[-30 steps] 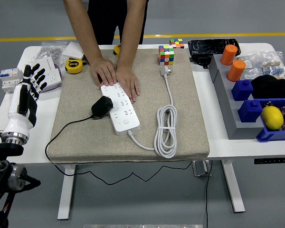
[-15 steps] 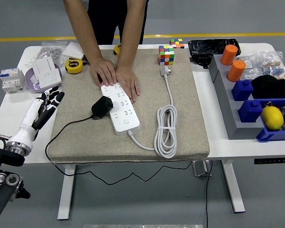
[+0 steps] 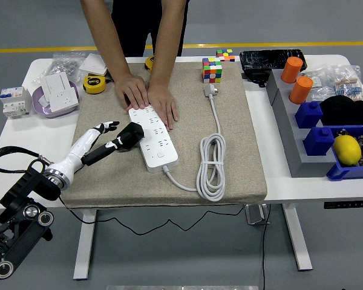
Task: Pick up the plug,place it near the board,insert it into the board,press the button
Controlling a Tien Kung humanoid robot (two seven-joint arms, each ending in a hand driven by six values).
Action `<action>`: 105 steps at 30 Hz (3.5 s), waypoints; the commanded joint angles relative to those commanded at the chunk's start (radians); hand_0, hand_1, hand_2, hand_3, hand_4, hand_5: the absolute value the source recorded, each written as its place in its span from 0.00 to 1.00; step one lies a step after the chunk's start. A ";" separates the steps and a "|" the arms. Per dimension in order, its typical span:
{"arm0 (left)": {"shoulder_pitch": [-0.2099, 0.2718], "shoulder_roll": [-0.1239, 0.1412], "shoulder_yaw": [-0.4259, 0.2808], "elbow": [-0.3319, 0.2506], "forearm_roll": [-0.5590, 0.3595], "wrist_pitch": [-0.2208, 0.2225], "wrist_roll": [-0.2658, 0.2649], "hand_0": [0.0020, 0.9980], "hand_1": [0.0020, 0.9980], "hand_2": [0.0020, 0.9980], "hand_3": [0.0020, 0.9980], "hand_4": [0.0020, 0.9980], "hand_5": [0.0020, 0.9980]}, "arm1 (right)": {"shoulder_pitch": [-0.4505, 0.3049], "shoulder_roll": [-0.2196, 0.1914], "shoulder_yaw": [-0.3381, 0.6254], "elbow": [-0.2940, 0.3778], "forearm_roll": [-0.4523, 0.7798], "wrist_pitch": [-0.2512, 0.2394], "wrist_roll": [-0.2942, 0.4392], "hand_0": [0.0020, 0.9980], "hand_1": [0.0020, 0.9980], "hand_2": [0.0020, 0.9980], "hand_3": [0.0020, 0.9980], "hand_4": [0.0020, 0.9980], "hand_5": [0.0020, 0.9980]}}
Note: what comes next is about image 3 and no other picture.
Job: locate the person's left hand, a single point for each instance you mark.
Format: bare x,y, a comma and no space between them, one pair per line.
161,102

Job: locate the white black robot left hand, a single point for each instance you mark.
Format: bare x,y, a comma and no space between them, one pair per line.
78,148

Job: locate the person's right hand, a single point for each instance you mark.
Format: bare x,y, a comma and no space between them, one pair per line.
131,89

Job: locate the black plug adapter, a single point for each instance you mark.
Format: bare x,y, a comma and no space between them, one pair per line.
131,134

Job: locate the white power strip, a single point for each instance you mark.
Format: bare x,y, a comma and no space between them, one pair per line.
160,151

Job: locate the person's left forearm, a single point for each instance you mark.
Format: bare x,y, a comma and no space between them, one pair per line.
169,36

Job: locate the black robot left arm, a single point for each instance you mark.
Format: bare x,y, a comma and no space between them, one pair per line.
18,229

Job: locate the person's right forearm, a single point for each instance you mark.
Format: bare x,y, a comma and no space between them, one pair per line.
106,33

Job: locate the yellow black tape measure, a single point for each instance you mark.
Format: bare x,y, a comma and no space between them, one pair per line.
149,63
93,84

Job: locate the purple bowl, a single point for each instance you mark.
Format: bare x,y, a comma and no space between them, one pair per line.
37,105

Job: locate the large colourful puzzle cube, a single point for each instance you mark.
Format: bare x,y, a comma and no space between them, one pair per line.
211,71

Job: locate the grey-brown fabric mat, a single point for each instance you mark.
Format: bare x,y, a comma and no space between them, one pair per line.
124,187

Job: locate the person's torso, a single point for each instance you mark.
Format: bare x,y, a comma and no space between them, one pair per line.
148,24

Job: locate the clear bag of screws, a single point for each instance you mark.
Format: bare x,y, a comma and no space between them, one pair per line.
63,63

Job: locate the white circuit breaker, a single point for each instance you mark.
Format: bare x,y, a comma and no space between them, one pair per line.
13,102

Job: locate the small colourful puzzle cube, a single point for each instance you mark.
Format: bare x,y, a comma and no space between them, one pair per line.
225,55

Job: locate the white table leg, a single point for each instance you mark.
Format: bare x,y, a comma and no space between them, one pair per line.
296,238
84,241

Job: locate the black power adapter block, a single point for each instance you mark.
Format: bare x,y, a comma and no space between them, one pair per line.
255,77

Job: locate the black plastic tray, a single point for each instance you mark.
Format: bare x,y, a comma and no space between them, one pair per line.
266,59

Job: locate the orange cylinder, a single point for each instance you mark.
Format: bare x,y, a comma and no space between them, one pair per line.
292,71
301,90

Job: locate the grey stepped stand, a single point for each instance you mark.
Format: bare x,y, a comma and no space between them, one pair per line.
293,145

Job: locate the blue block with knob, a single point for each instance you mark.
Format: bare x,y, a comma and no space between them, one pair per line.
317,142
308,116

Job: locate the clear bag of small parts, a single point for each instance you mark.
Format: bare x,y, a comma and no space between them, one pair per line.
317,83

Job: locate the black cloth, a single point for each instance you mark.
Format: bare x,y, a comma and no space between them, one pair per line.
345,110

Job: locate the clear bag of resistors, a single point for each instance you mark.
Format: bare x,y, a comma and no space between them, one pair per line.
349,86

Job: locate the yellow lemon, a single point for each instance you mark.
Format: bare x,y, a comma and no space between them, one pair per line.
347,150

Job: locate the blue plastic bin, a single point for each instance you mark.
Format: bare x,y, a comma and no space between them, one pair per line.
345,172

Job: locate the black table control panel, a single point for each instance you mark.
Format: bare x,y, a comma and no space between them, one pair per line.
346,204

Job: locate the white wall switch panel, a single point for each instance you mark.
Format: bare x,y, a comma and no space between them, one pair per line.
93,64

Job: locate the white wall socket panel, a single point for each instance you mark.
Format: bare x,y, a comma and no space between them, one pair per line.
62,98

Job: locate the white switch plate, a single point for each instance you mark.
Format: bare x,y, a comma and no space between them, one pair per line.
57,83

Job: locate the silver metal bracket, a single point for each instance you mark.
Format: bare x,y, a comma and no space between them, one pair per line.
254,214

